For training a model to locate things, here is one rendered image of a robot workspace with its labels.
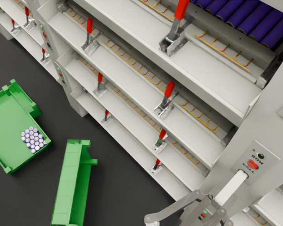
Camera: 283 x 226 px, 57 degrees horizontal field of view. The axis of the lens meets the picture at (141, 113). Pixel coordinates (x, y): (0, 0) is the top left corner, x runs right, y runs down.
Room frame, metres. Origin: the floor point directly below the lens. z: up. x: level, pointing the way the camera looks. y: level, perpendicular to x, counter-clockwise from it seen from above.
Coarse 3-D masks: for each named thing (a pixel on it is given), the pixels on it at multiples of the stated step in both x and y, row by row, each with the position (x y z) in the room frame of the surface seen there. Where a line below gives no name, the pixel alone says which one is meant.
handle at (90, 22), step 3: (90, 18) 0.52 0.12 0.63; (90, 21) 0.51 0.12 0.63; (87, 24) 0.52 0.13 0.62; (90, 24) 0.51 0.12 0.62; (87, 27) 0.51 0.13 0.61; (90, 27) 0.51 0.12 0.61; (87, 30) 0.51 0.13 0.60; (90, 30) 0.51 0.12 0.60; (87, 33) 0.51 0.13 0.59; (90, 33) 0.51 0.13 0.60; (87, 36) 0.51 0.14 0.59; (87, 39) 0.51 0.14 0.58; (87, 42) 0.50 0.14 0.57; (90, 42) 0.51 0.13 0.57
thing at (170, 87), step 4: (168, 84) 0.32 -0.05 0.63; (172, 84) 0.32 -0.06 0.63; (168, 88) 0.32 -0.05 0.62; (172, 88) 0.32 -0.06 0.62; (168, 92) 0.32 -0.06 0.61; (164, 96) 0.32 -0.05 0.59; (168, 96) 0.31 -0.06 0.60; (164, 100) 0.31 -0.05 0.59; (164, 104) 0.31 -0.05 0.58; (164, 108) 0.31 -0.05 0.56
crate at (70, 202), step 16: (80, 144) 0.39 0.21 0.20; (64, 160) 0.33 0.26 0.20; (80, 160) 0.40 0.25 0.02; (96, 160) 0.40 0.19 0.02; (64, 176) 0.28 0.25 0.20; (80, 176) 0.34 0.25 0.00; (64, 192) 0.22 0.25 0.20; (80, 192) 0.28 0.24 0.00; (64, 208) 0.18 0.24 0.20; (80, 208) 0.22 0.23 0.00; (64, 224) 0.13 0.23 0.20; (80, 224) 0.16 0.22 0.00
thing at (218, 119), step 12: (72, 0) 0.65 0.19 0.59; (84, 12) 0.60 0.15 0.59; (96, 24) 0.56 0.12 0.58; (108, 36) 0.52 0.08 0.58; (132, 48) 0.47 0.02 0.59; (144, 60) 0.43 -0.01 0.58; (156, 72) 0.39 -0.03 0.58; (156, 84) 0.37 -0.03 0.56; (180, 84) 0.36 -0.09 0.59; (192, 96) 0.32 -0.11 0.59; (204, 108) 0.30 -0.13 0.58; (216, 120) 0.27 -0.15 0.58; (228, 120) 0.26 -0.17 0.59; (228, 132) 0.25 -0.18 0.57
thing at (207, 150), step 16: (48, 0) 0.64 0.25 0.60; (64, 0) 0.65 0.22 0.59; (48, 16) 0.63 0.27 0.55; (64, 16) 0.63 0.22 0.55; (64, 32) 0.58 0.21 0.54; (80, 32) 0.57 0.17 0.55; (96, 32) 0.56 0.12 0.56; (80, 48) 0.51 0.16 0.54; (112, 48) 0.50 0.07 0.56; (96, 64) 0.46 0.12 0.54; (112, 64) 0.45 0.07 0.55; (112, 80) 0.41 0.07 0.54; (128, 80) 0.40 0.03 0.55; (160, 80) 0.39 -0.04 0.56; (128, 96) 0.37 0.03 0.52; (144, 96) 0.35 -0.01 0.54; (160, 96) 0.35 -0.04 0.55; (176, 96) 0.34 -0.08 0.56; (176, 112) 0.31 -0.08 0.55; (192, 112) 0.30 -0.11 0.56; (176, 128) 0.27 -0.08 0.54; (192, 128) 0.27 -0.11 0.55; (208, 128) 0.26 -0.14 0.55; (192, 144) 0.23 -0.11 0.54; (208, 144) 0.23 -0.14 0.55; (224, 144) 0.22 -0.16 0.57; (208, 160) 0.20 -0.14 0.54
